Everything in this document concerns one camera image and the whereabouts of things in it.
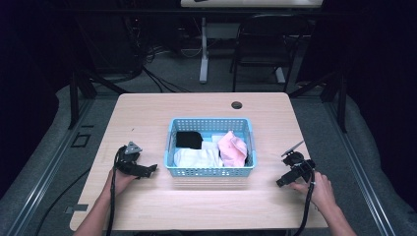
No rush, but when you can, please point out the bundle of floor cables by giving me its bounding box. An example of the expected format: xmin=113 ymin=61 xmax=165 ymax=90
xmin=124 ymin=13 xmax=193 ymax=94

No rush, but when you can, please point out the blue plastic basket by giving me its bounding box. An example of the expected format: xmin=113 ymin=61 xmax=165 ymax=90
xmin=163 ymin=117 xmax=258 ymax=178

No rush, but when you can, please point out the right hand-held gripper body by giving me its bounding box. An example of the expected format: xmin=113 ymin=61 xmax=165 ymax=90
xmin=280 ymin=140 xmax=317 ymax=183

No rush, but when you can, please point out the metal floor rail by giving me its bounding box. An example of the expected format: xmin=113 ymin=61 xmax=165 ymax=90
xmin=322 ymin=100 xmax=398 ymax=236
xmin=5 ymin=97 xmax=96 ymax=236

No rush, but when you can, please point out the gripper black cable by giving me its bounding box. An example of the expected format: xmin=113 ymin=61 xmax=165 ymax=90
xmin=293 ymin=168 xmax=317 ymax=236
xmin=105 ymin=146 xmax=127 ymax=236

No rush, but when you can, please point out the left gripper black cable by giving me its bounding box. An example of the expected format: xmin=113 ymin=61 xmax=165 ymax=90
xmin=105 ymin=146 xmax=127 ymax=236

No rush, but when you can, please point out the person's right hand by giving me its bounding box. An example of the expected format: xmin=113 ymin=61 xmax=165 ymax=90
xmin=288 ymin=170 xmax=338 ymax=213

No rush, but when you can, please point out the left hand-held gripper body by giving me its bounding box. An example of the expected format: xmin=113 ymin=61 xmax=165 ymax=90
xmin=115 ymin=141 xmax=146 ymax=175

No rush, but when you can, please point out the black folding chair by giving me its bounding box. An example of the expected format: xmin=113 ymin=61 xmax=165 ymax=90
xmin=229 ymin=13 xmax=311 ymax=93

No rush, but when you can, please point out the black metal stand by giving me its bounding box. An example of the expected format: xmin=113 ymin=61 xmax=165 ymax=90
xmin=67 ymin=69 xmax=130 ymax=130
xmin=288 ymin=69 xmax=349 ymax=134

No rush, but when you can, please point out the pink cloth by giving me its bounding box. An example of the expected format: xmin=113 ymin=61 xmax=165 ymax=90
xmin=217 ymin=130 xmax=249 ymax=168

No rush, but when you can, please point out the white desk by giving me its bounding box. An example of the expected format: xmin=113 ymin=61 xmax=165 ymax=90
xmin=180 ymin=0 xmax=325 ymax=85

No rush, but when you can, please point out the white cloth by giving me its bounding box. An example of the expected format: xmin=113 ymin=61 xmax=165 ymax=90
xmin=172 ymin=132 xmax=228 ymax=169

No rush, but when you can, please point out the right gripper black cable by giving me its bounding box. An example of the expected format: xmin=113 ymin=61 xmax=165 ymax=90
xmin=293 ymin=168 xmax=317 ymax=236

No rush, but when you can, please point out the person's left hand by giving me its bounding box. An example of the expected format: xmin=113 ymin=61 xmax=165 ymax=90
xmin=105 ymin=167 xmax=139 ymax=200

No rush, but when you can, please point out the black floor cable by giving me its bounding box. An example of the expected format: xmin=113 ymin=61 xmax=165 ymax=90
xmin=33 ymin=167 xmax=92 ymax=236

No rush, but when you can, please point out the black cloth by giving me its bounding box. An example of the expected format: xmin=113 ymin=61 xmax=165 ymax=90
xmin=175 ymin=131 xmax=205 ymax=150

